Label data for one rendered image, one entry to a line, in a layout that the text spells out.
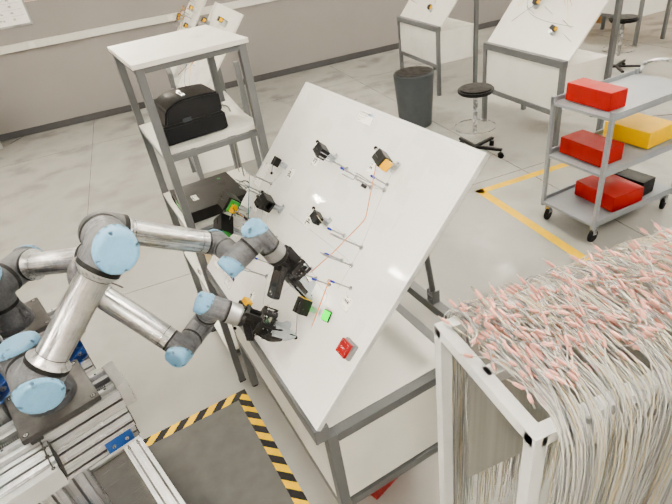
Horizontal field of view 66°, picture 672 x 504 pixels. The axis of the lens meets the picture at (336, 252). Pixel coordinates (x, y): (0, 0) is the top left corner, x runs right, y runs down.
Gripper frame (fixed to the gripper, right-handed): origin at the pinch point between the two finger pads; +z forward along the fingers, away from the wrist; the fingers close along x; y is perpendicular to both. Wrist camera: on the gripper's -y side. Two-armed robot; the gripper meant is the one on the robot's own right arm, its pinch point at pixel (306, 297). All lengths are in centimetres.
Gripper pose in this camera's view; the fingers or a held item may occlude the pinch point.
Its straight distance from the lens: 180.7
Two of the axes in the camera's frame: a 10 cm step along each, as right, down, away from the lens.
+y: 6.3, -7.3, 2.8
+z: 5.0, 6.5, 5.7
